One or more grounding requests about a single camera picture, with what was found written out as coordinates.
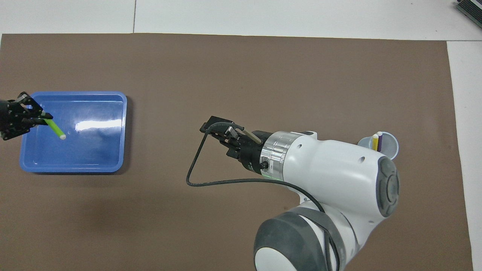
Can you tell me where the brown table mat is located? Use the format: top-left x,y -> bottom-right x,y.
0,33 -> 474,271

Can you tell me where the green marker pen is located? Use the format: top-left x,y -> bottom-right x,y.
43,118 -> 67,140

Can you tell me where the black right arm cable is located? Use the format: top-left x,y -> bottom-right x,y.
186,121 -> 342,271

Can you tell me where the blue plastic tray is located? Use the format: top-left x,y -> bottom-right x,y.
20,91 -> 128,174

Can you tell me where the translucent plastic cup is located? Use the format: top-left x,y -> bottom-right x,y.
356,131 -> 400,161

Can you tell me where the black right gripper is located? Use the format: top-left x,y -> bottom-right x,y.
199,116 -> 272,175

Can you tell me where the grey laptop corner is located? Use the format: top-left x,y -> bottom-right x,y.
455,0 -> 482,29

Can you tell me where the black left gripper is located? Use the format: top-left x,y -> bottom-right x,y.
0,91 -> 48,141

